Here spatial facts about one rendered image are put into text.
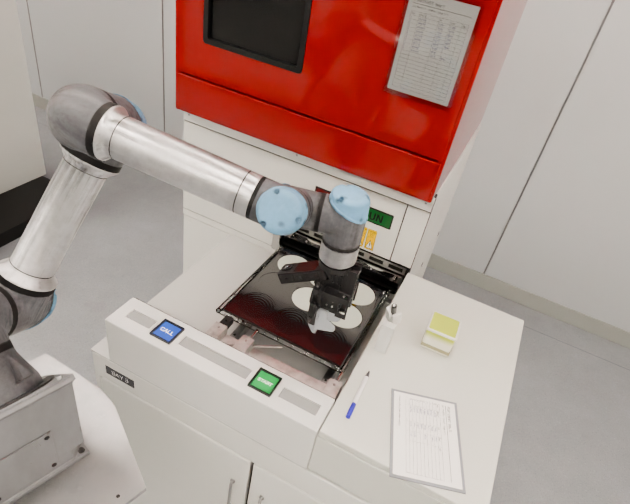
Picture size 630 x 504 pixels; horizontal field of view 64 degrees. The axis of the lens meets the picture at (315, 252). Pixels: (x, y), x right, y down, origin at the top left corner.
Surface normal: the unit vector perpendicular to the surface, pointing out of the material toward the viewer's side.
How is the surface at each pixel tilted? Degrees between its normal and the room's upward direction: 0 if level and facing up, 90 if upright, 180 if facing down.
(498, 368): 0
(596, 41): 90
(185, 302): 0
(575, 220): 90
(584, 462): 0
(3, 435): 90
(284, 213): 63
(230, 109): 90
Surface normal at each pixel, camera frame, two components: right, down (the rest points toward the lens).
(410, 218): -0.43, 0.48
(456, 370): 0.16, -0.79
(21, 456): 0.73, 0.51
